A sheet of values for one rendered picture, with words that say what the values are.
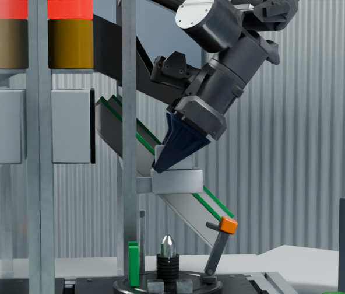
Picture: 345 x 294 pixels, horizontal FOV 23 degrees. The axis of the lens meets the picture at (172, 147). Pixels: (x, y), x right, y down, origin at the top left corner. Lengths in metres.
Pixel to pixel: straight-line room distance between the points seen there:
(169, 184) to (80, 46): 0.28
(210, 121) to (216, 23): 0.12
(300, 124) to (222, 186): 0.46
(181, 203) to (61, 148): 0.50
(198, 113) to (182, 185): 0.12
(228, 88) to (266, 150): 2.52
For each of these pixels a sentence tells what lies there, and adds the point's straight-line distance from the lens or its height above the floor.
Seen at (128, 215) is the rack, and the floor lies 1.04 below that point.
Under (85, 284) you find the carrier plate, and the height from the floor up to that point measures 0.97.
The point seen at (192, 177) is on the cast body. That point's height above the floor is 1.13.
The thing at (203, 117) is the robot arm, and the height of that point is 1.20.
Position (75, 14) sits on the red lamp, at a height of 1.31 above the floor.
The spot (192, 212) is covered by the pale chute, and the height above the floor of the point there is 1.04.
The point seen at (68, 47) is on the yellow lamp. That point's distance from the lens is 0.85.
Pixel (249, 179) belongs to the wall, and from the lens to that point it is 3.63.
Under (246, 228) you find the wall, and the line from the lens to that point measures 3.67.
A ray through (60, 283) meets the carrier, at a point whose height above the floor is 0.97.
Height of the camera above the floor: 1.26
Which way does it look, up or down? 5 degrees down
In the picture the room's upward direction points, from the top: straight up
